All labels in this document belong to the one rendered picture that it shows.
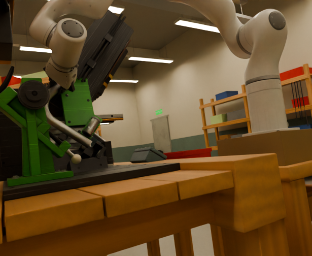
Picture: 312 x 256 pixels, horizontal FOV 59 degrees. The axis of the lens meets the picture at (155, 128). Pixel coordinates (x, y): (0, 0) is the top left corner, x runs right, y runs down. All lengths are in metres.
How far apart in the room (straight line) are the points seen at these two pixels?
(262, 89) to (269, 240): 0.52
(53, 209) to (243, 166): 0.38
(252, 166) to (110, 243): 0.33
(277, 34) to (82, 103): 0.74
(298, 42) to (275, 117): 5.86
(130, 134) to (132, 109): 1.08
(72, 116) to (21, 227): 0.70
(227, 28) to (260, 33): 0.14
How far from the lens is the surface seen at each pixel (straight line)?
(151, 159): 1.03
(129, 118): 11.54
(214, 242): 1.36
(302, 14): 6.93
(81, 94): 1.14
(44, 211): 0.44
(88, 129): 1.04
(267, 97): 1.01
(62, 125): 1.02
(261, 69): 1.03
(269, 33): 1.02
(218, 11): 1.05
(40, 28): 0.88
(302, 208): 0.89
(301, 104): 6.02
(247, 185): 0.62
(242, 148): 0.96
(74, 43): 0.83
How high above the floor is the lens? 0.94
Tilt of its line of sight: 5 degrees up
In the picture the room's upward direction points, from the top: 7 degrees counter-clockwise
